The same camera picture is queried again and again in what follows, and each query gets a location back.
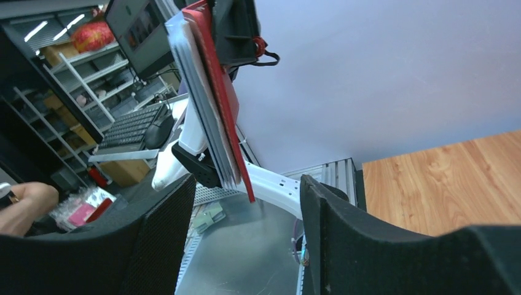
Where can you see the aluminium frame rail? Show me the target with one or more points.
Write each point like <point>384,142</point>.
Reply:
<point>253,250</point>

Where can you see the black computer monitor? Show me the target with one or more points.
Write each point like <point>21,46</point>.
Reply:
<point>139,28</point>

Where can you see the black computer mouse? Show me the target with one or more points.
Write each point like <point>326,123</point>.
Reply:
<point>159,131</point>

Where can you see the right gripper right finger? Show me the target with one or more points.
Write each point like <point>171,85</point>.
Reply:
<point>353,252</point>

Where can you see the black keyboard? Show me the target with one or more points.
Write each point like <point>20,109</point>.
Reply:
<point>128,132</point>

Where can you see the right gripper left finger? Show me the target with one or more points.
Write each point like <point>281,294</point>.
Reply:
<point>135,250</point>

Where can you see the green electrical connector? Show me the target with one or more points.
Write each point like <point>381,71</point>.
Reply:
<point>209,214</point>

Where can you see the person in striped shirt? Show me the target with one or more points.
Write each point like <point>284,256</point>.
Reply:
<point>35,199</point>

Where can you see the red round lantern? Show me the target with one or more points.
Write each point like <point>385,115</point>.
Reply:
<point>92,36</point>

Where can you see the white perforated basket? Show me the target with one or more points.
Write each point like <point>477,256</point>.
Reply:
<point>205,195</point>

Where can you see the red leather card holder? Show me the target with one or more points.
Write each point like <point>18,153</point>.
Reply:
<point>211,97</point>

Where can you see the grey storage tray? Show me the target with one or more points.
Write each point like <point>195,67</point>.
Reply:
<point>82,207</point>

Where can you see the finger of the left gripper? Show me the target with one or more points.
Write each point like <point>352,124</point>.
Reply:
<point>234,27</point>

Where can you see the metal storage shelving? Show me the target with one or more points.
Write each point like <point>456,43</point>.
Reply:
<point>70,99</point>

